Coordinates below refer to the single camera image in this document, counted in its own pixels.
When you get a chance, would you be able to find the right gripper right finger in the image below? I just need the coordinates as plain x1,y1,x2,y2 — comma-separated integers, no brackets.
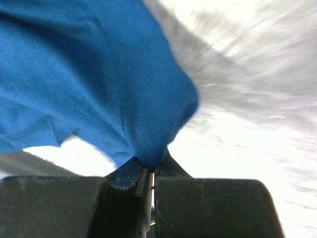
154,152,284,238

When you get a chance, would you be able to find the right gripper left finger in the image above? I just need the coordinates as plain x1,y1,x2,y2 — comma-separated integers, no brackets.
0,158,146,238

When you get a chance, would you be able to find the dark blue t-shirt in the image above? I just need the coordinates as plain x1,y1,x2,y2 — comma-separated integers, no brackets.
0,0,199,169

